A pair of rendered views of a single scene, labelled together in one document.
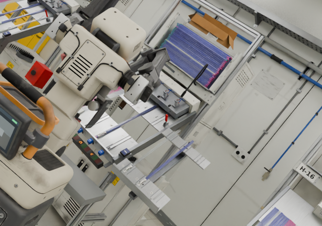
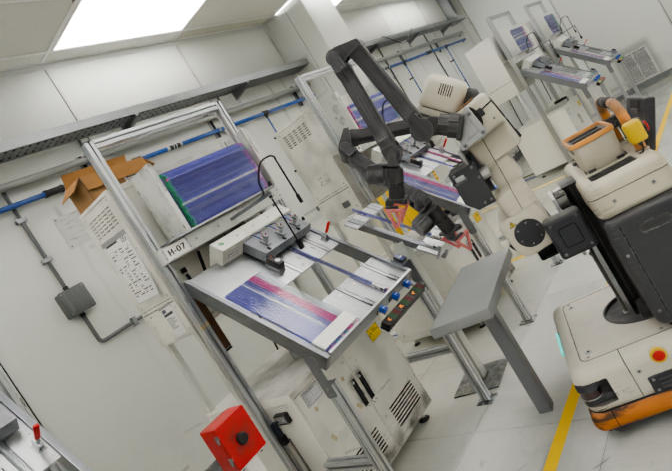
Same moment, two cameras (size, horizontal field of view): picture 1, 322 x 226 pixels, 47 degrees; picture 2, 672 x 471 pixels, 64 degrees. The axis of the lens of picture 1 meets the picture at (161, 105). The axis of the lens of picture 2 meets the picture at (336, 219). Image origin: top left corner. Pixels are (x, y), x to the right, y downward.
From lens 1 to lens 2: 2.96 m
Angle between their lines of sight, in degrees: 77
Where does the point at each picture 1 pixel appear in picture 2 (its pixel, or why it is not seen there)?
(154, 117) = (314, 249)
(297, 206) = not seen: hidden behind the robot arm
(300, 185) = (345, 172)
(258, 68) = (48, 225)
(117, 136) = (370, 275)
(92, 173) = (367, 365)
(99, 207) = (400, 362)
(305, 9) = not seen: outside the picture
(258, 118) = not seen: hidden behind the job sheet
